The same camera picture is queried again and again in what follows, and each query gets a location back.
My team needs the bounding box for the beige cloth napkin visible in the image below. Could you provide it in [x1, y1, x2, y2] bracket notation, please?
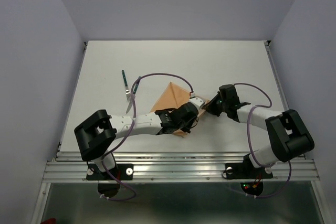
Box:
[151, 82, 207, 136]

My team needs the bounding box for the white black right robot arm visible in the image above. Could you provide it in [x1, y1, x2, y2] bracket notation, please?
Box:
[203, 84, 314, 177]

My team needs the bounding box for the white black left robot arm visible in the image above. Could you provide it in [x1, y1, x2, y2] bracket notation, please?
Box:
[74, 99, 201, 179]

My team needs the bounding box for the red object at bottom edge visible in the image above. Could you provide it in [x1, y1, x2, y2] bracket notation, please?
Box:
[40, 218, 56, 224]

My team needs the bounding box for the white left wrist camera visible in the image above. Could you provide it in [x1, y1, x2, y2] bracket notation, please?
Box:
[189, 97, 205, 110]

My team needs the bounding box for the green handled knife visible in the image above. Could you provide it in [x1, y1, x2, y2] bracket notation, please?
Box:
[125, 76, 141, 114]

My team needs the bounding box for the green handled fork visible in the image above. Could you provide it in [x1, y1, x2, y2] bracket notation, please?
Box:
[121, 70, 131, 102]

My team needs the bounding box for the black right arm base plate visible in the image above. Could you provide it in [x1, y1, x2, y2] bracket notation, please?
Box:
[222, 163, 273, 180]

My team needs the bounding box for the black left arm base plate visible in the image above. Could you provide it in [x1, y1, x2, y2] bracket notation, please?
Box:
[86, 163, 134, 181]

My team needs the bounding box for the aluminium mounting rail frame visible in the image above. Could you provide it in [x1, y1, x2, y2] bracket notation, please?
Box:
[32, 40, 334, 223]

